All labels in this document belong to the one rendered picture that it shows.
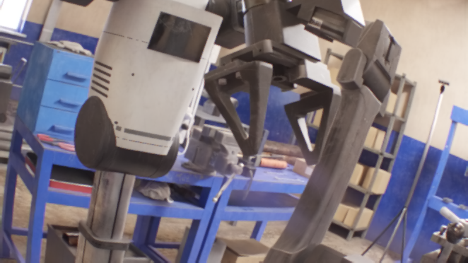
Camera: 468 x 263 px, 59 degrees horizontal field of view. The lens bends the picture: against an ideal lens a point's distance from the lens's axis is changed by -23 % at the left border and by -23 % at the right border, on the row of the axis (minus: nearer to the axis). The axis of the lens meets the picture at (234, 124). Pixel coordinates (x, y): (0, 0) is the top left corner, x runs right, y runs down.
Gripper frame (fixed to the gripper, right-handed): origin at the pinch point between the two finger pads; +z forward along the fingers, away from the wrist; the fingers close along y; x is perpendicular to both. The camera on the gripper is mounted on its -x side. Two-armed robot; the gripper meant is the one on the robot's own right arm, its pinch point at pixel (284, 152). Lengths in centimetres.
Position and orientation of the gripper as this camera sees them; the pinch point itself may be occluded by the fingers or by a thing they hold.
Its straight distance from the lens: 49.4
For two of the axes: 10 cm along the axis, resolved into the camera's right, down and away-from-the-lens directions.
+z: 0.6, 9.6, -2.6
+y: 6.9, 1.5, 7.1
